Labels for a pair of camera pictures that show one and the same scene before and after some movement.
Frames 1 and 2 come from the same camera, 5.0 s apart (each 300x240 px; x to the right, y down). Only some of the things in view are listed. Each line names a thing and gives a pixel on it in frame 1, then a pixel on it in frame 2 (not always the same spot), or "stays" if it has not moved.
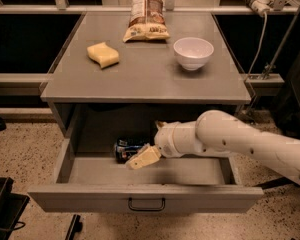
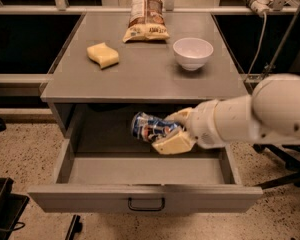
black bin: (6, 207) stays
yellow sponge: (103, 55) stays
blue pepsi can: (124, 150) → (147, 127)
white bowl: (193, 52) stays
